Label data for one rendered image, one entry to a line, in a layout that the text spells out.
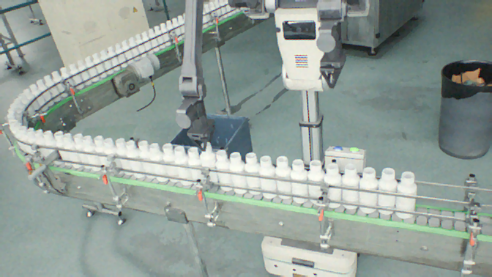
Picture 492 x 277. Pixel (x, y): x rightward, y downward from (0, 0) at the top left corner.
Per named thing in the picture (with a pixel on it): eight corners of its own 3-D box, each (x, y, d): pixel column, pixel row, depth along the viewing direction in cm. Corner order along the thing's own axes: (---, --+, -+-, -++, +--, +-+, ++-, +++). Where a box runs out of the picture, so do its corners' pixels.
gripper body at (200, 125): (187, 137, 145) (183, 119, 141) (200, 122, 152) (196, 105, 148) (203, 138, 142) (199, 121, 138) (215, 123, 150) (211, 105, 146)
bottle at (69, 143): (75, 170, 184) (61, 141, 175) (72, 165, 189) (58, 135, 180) (88, 164, 187) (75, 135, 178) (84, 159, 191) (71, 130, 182)
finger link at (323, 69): (345, 81, 135) (344, 55, 129) (340, 91, 129) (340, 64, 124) (324, 80, 137) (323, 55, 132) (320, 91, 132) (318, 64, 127)
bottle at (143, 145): (162, 170, 175) (151, 138, 166) (157, 179, 170) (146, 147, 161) (149, 170, 176) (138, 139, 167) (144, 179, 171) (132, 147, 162)
